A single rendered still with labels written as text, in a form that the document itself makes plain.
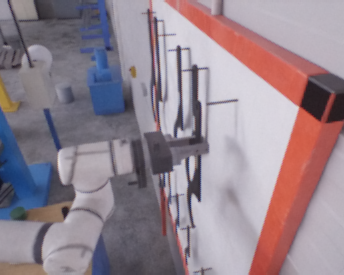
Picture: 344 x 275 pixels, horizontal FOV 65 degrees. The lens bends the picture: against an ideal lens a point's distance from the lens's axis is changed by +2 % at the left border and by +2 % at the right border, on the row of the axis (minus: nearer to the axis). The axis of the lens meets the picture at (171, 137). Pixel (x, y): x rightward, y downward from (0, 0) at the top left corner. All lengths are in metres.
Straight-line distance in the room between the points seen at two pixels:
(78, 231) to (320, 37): 0.58
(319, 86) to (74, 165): 0.49
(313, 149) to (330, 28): 0.18
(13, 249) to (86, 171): 0.21
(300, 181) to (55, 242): 0.49
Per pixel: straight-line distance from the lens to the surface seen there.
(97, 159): 0.62
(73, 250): 0.62
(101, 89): 4.87
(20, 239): 0.68
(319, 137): 0.45
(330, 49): 0.48
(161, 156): 0.60
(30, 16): 13.17
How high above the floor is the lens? 2.56
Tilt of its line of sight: 36 degrees down
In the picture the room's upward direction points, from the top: 1 degrees counter-clockwise
